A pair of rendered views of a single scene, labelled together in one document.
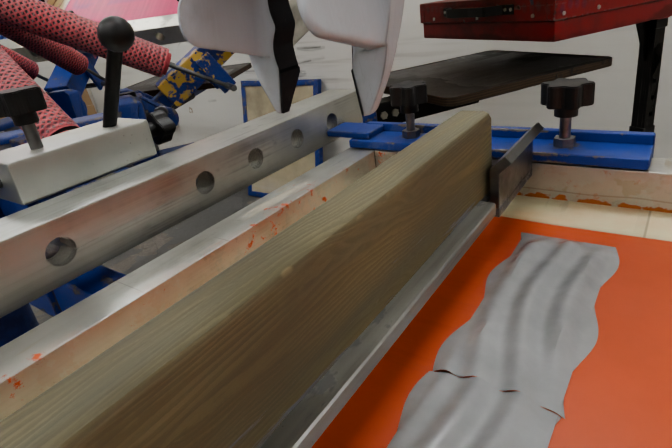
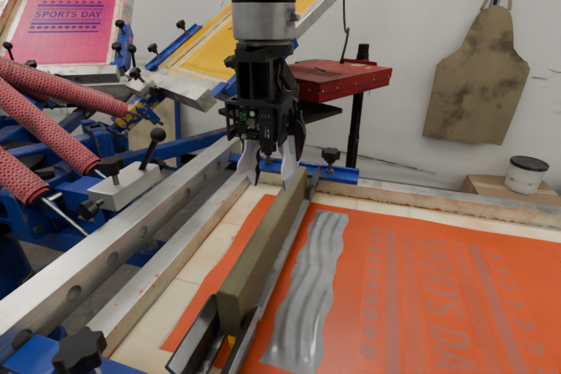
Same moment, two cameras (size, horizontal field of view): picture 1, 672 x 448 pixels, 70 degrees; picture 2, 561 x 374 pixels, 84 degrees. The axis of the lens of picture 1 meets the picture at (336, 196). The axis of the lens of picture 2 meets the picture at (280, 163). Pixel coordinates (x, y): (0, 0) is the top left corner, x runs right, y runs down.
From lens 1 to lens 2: 0.29 m
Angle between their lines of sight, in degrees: 19
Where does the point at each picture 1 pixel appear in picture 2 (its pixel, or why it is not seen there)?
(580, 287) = (337, 230)
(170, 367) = (253, 270)
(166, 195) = (174, 201)
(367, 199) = (280, 211)
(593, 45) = not seen: hidden behind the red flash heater
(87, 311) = (164, 255)
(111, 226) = (158, 218)
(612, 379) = (347, 260)
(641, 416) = (355, 269)
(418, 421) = (296, 279)
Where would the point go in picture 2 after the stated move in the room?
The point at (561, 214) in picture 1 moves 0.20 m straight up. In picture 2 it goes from (329, 199) to (336, 118)
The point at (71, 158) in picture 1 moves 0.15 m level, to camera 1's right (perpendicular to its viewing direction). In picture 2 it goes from (133, 188) to (214, 174)
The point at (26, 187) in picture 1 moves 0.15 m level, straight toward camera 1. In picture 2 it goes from (118, 204) to (172, 236)
